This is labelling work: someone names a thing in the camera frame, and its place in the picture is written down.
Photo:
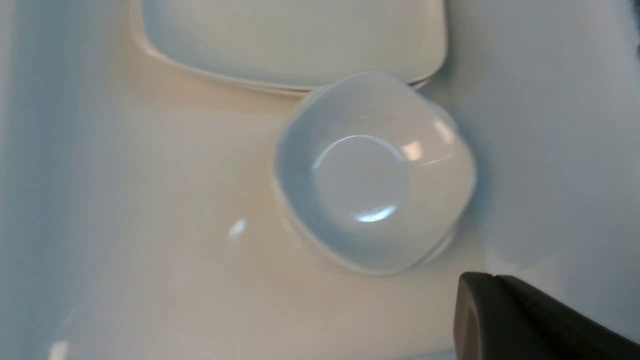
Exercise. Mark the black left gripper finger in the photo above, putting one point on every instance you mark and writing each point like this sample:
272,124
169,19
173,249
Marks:
501,317

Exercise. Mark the white square plate in tub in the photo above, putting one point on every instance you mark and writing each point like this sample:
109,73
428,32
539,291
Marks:
293,46

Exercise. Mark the stacked white small bowl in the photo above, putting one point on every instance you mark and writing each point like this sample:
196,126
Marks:
373,177

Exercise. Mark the large white plastic tub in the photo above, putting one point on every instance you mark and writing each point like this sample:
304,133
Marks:
138,220

